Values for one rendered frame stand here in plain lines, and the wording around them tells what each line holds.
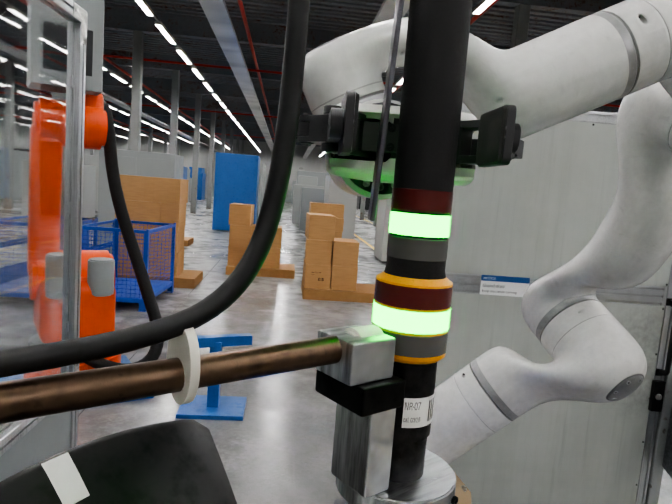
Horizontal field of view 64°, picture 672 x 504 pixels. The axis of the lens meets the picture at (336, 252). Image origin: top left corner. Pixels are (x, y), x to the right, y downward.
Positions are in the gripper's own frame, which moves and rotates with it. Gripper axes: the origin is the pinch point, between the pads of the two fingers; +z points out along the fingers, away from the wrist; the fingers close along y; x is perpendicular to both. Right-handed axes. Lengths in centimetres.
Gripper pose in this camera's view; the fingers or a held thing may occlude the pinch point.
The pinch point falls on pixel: (425, 130)
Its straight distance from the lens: 30.6
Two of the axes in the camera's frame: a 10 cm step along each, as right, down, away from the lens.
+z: 0.6, 1.2, -9.9
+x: 0.7, -9.9, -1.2
